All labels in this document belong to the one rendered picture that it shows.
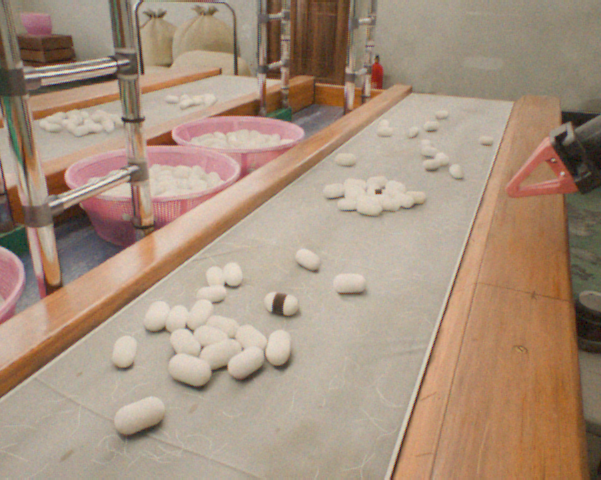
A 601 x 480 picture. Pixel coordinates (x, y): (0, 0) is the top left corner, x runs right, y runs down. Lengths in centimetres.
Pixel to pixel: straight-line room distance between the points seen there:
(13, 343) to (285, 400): 23
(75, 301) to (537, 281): 47
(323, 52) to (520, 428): 509
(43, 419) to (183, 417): 10
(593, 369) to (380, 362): 61
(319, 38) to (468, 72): 138
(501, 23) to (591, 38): 68
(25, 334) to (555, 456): 42
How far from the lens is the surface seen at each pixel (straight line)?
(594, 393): 101
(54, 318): 55
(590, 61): 522
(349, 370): 49
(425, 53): 525
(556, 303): 60
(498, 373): 48
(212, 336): 50
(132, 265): 62
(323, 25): 539
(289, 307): 55
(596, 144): 72
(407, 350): 53
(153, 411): 44
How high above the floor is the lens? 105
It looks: 25 degrees down
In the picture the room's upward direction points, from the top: 2 degrees clockwise
